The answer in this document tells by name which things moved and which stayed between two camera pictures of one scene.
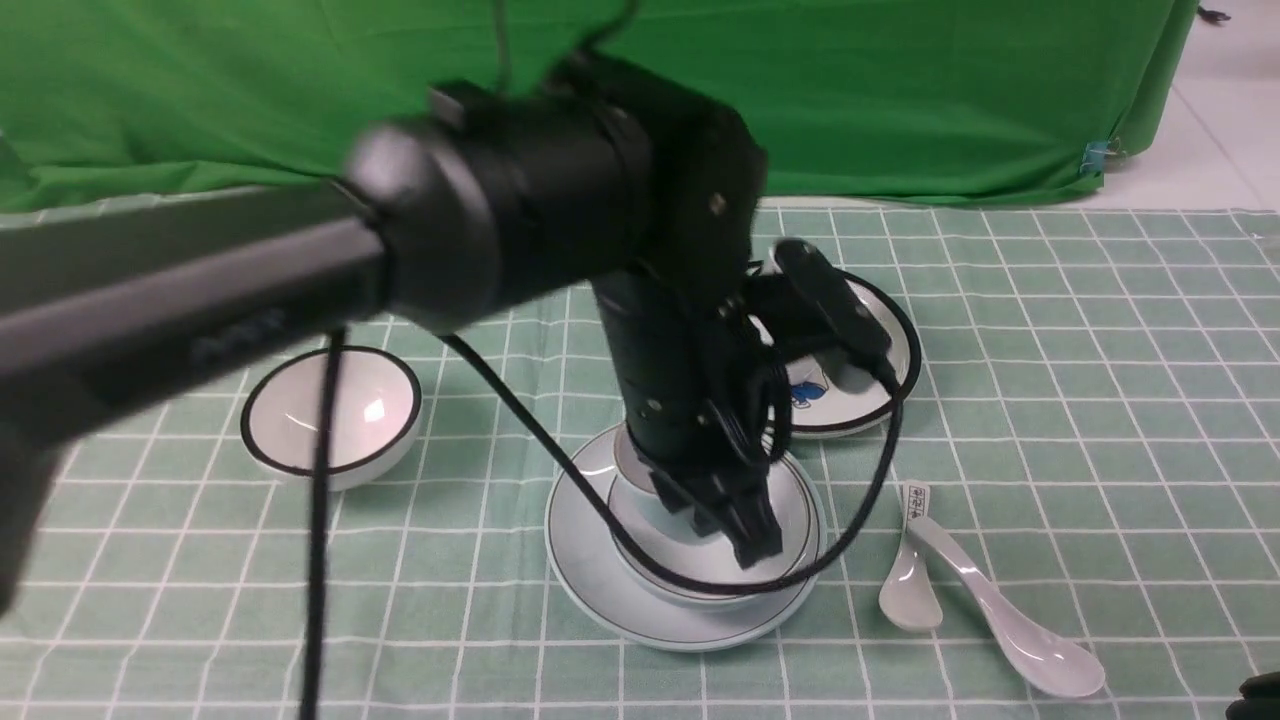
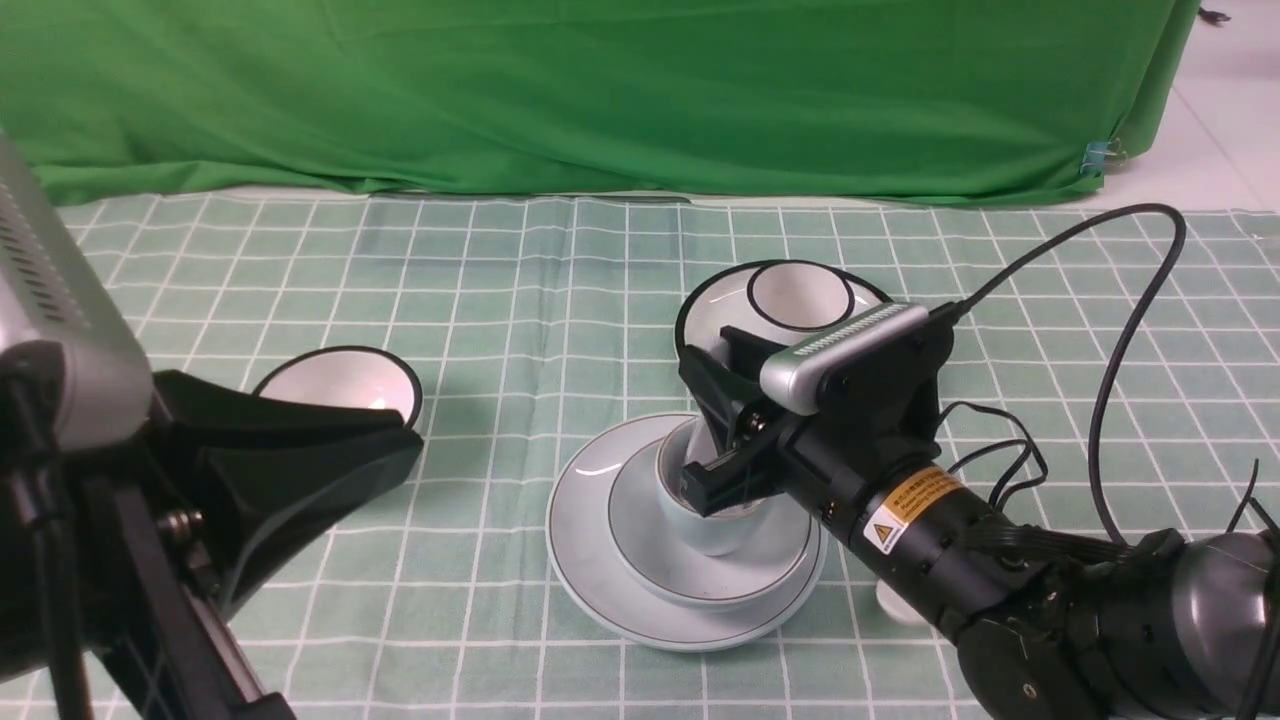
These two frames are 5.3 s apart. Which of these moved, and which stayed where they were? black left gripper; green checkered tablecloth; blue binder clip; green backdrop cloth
Moved: black left gripper
Stayed: green checkered tablecloth; green backdrop cloth; blue binder clip
